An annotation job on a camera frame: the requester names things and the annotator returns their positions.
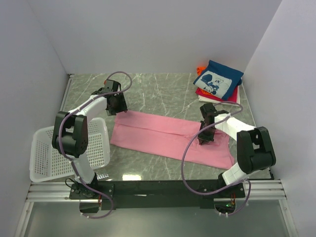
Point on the aluminium rail frame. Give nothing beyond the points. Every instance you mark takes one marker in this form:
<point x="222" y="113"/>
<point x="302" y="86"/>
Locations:
<point x="282" y="207"/>

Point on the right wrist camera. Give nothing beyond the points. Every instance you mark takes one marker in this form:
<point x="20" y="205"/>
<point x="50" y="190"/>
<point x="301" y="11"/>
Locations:
<point x="208" y="111"/>

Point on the white folded t shirt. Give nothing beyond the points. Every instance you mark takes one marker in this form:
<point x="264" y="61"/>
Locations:
<point x="204" y="96"/>

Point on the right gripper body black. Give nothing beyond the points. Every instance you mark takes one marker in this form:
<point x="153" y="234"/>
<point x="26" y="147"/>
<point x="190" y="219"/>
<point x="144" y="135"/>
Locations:
<point x="207" y="135"/>

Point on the white plastic laundry basket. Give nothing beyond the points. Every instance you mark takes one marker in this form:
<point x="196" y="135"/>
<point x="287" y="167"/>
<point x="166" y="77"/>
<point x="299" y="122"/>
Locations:
<point x="46" y="163"/>

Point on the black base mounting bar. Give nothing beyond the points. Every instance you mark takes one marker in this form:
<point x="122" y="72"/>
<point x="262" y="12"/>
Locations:
<point x="147" y="194"/>

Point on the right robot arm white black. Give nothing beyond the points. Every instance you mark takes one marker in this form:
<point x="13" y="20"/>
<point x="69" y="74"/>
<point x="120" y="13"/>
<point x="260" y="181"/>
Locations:
<point x="254" y="147"/>

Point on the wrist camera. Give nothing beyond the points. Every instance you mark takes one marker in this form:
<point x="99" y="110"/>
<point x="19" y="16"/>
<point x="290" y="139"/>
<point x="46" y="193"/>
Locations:
<point x="111" y="86"/>
<point x="208" y="111"/>

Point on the pink t shirt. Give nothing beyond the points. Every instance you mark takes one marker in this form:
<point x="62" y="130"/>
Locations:
<point x="169" y="137"/>

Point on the blue printed folded t shirt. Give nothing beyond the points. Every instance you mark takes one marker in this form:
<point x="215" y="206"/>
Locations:
<point x="224" y="79"/>

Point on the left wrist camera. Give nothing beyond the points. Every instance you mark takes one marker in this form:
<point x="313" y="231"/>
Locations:
<point x="111" y="86"/>

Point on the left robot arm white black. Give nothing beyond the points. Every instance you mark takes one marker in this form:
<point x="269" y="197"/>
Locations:
<point x="70" y="135"/>

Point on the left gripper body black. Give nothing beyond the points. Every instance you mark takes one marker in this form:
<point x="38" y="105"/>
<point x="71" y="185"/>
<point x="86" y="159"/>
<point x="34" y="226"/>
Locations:
<point x="119" y="105"/>

